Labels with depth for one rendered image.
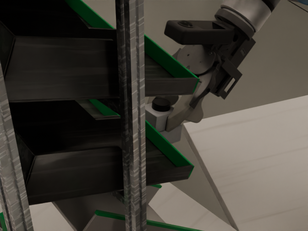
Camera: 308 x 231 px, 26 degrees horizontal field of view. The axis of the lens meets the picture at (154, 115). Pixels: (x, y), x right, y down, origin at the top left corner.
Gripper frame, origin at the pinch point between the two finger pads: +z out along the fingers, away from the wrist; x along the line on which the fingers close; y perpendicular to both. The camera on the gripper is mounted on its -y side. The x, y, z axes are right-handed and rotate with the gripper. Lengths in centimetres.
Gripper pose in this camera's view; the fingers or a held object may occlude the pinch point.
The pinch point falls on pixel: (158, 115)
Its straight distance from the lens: 106.9
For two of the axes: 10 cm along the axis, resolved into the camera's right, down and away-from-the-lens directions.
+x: -6.1, -4.2, 6.7
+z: -5.9, 8.1, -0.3
